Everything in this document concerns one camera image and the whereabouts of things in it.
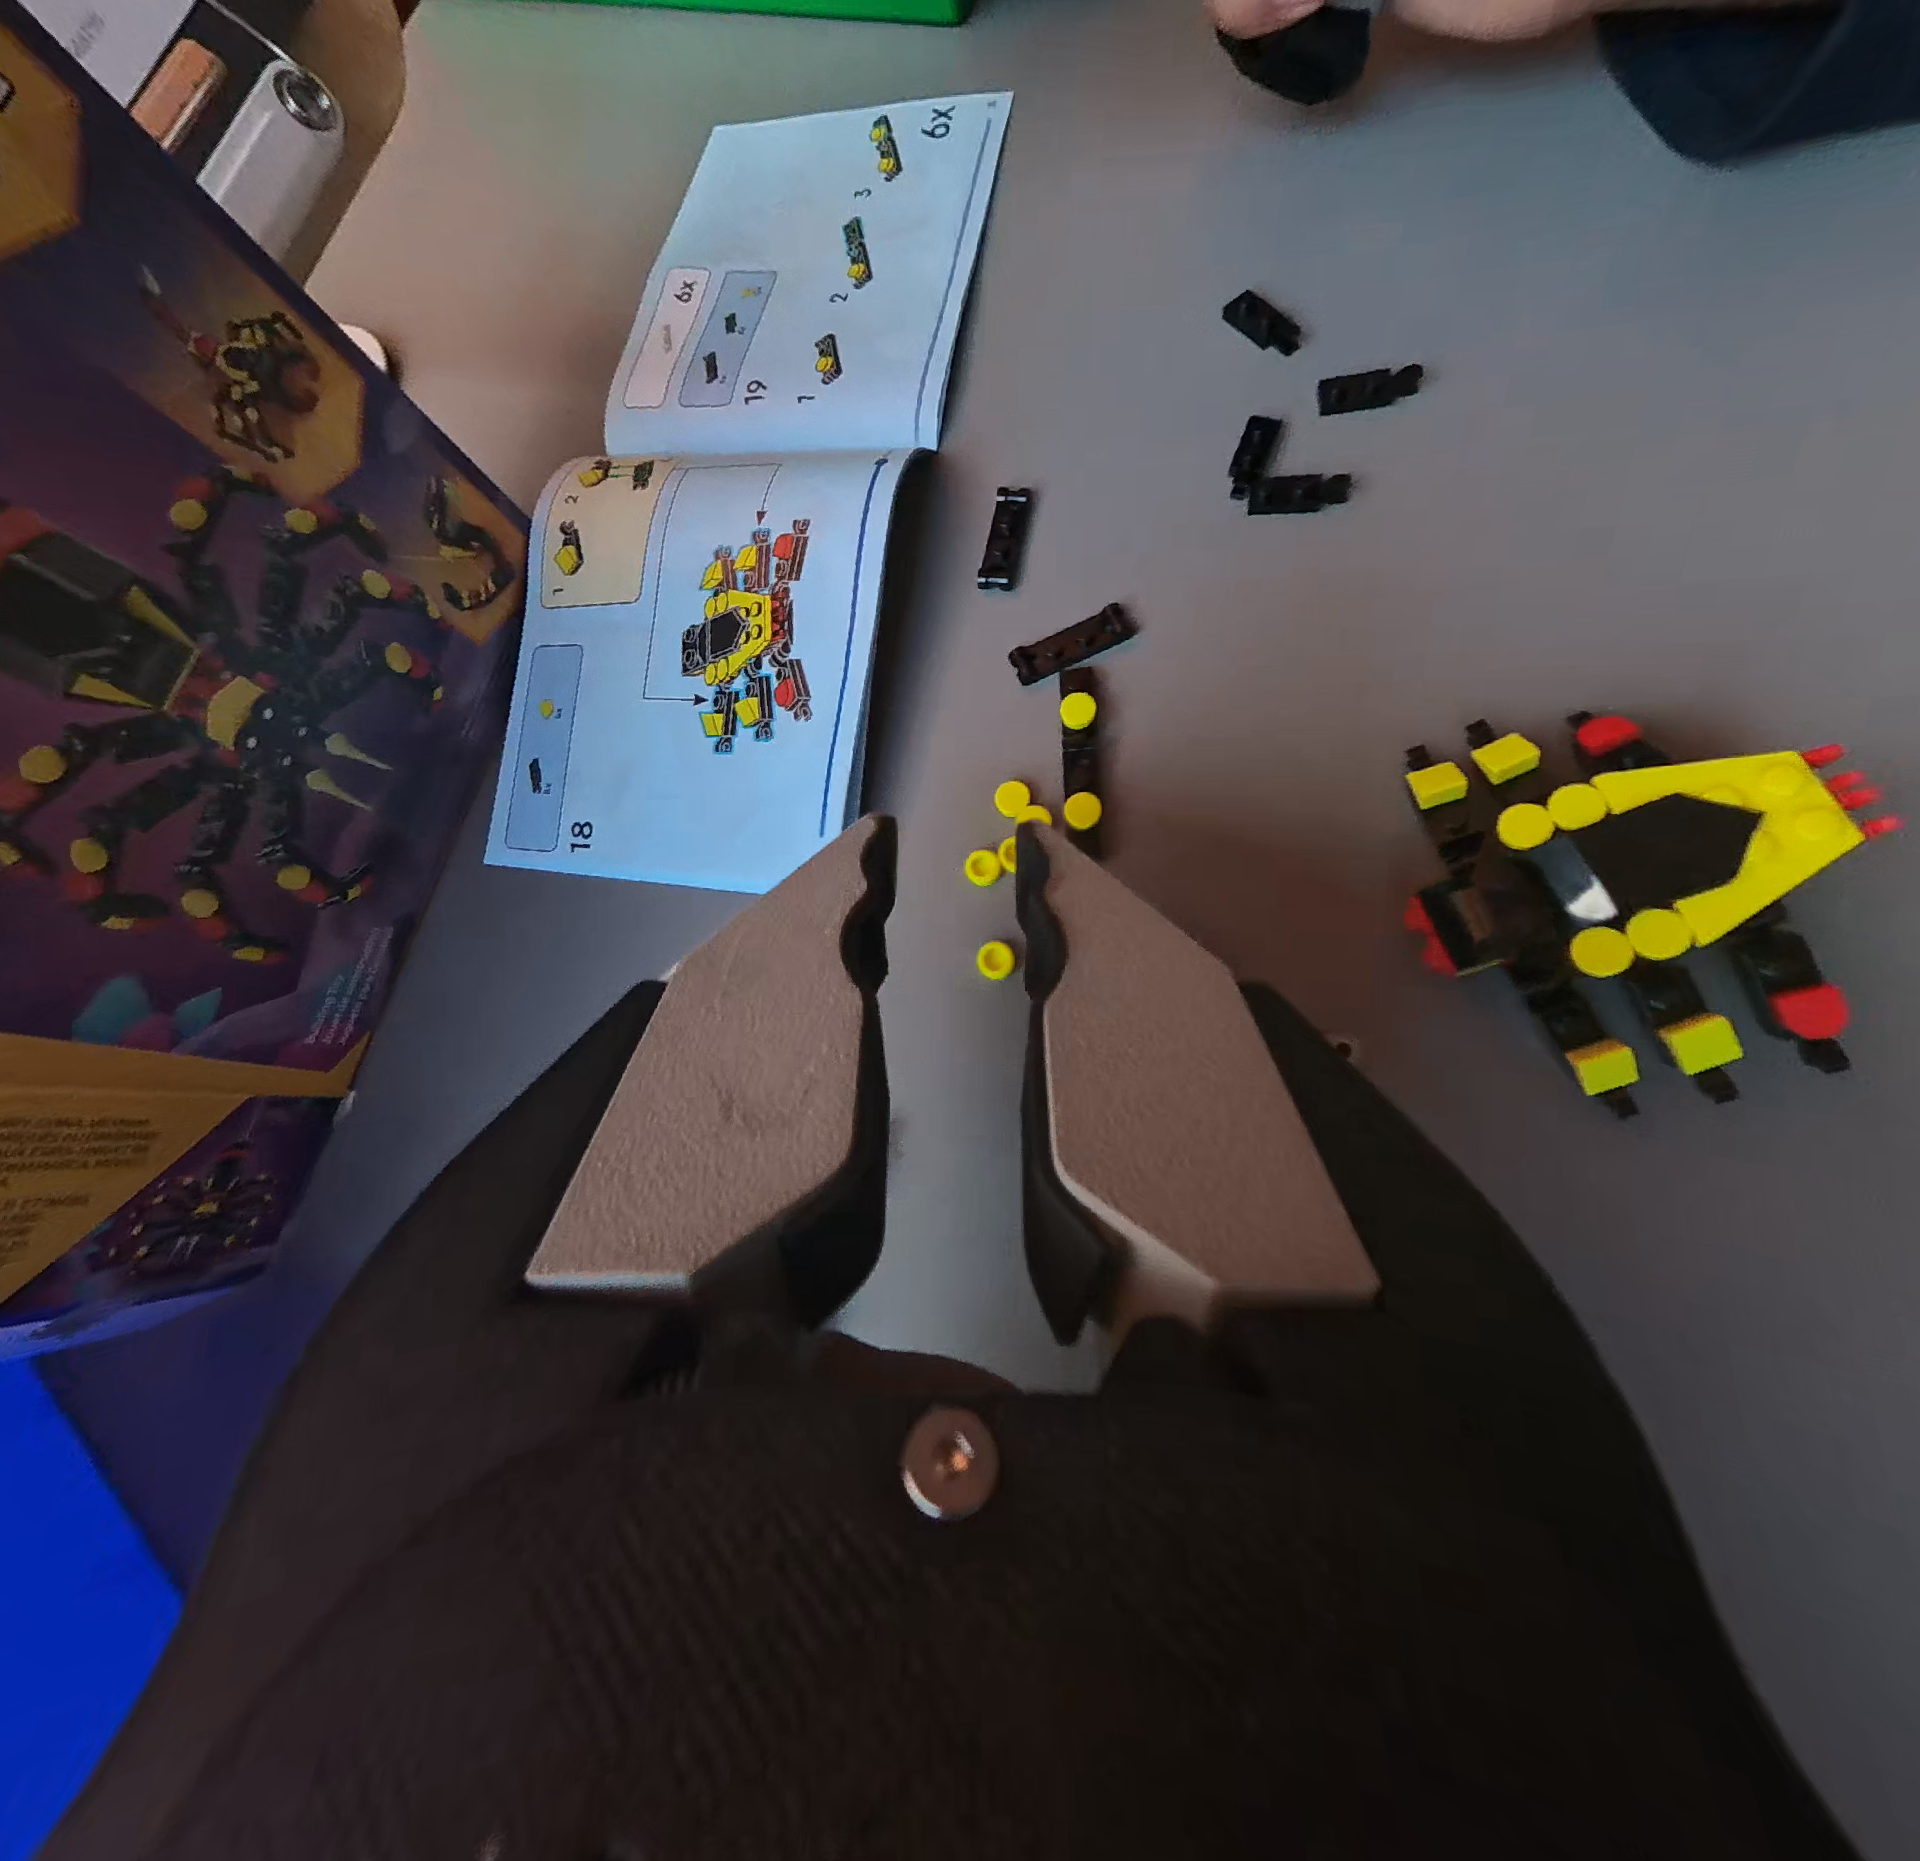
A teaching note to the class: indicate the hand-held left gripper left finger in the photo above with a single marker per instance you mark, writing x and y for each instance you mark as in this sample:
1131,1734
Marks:
721,1097

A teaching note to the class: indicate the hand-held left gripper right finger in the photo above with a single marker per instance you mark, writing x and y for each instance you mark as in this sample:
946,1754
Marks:
1186,1127

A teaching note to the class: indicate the black lego leg yellow tiles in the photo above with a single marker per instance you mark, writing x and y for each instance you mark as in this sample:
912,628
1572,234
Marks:
1073,760

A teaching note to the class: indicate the person's right forearm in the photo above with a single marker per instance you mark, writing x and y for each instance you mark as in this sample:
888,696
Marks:
1770,85

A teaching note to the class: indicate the black lego clip plate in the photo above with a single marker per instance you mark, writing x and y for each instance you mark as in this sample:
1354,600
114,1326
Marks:
1256,452
1369,388
1260,322
1298,495

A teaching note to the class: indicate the black lego bar plate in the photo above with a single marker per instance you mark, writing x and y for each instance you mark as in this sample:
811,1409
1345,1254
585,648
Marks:
1010,538
1073,642

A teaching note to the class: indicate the lego instruction booklet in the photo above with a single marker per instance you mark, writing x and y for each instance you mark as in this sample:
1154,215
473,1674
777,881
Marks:
841,286

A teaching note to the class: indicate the yellow black lego spider body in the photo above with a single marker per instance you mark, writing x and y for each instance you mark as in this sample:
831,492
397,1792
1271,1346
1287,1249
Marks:
1652,857

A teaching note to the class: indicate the purple spider lego box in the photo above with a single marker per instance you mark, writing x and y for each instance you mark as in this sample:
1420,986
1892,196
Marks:
227,615

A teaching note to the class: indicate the blue flat board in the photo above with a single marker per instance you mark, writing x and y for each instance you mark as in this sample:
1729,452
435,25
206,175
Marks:
77,1592

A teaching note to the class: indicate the white metal cylinder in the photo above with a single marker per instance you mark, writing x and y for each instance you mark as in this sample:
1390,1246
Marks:
270,144

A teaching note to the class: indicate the copper coloured cylinder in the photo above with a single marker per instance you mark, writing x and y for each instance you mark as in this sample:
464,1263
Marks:
184,92

